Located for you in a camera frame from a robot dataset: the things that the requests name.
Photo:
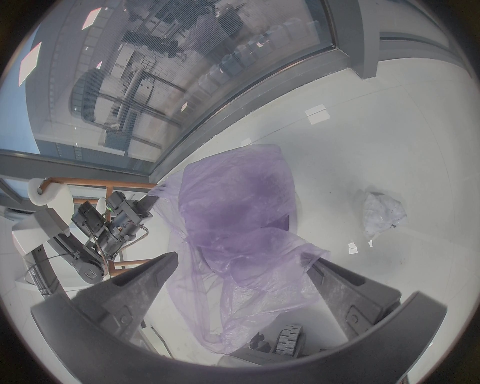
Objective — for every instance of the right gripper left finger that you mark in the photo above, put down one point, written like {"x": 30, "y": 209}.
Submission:
{"x": 142, "y": 288}

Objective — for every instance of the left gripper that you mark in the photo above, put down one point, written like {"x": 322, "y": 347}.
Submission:
{"x": 123, "y": 234}

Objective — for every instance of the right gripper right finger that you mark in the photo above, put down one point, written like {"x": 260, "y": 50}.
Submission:
{"x": 356, "y": 300}

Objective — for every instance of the purple plastic bag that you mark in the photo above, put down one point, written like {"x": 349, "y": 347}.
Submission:
{"x": 240, "y": 202}

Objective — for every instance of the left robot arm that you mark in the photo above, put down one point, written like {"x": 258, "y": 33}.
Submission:
{"x": 35, "y": 228}

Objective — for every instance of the white trash bin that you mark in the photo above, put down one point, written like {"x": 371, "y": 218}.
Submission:
{"x": 295, "y": 217}

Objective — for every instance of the white wooden chair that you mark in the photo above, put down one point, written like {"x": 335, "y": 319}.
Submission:
{"x": 52, "y": 195}

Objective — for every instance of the crumpled white paper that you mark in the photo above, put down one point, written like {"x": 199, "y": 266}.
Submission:
{"x": 382, "y": 215}

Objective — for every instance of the window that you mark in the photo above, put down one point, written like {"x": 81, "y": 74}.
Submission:
{"x": 262, "y": 97}

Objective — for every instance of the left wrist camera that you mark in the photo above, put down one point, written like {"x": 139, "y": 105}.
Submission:
{"x": 118, "y": 201}

